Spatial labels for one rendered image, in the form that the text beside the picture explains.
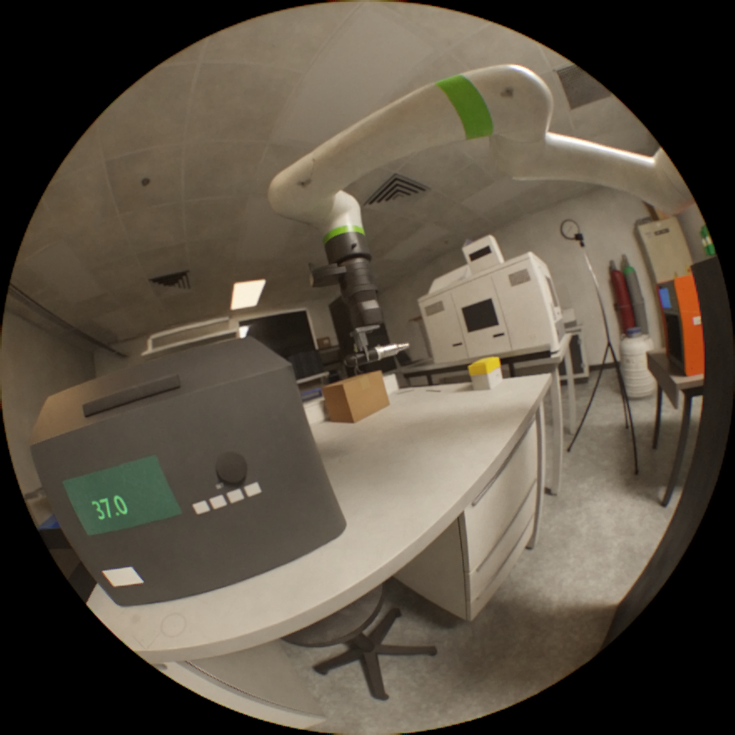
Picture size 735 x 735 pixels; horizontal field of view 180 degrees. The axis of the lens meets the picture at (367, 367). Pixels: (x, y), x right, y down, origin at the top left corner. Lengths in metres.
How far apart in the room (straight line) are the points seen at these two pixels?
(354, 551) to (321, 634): 0.32
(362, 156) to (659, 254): 4.09
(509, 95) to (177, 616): 0.77
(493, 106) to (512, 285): 1.09
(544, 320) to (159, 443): 1.39
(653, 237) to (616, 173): 3.66
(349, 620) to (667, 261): 4.45
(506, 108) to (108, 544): 0.73
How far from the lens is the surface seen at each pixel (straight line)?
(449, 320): 1.55
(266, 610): 0.32
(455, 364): 1.21
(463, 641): 1.18
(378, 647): 1.12
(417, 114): 0.39
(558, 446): 1.51
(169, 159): 2.05
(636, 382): 2.98
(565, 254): 4.38
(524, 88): 0.43
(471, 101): 0.40
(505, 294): 1.37
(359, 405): 0.93
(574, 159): 0.58
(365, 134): 0.40
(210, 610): 0.36
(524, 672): 1.16
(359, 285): 0.45
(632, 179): 0.65
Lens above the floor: 1.13
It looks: 2 degrees down
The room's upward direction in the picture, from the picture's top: 15 degrees counter-clockwise
